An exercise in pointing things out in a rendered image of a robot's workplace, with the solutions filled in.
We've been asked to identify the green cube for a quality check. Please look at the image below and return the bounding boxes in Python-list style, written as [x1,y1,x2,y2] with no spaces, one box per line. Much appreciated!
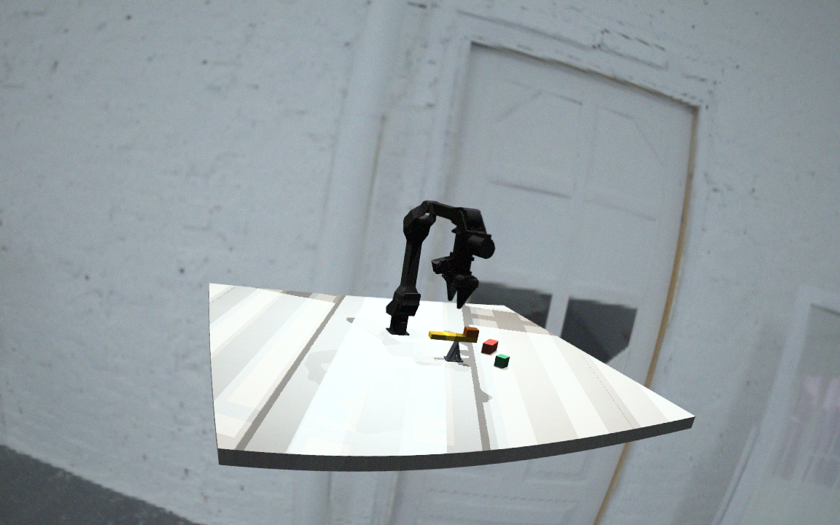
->
[494,354,510,368]

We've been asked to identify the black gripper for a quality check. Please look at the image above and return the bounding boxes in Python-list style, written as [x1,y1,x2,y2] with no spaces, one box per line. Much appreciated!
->
[441,250,479,309]

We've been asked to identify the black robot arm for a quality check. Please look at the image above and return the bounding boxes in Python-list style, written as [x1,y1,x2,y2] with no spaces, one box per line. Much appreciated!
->
[385,201,495,336]

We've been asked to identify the red rectangular block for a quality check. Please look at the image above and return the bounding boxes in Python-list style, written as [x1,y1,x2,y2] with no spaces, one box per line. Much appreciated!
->
[481,339,498,355]

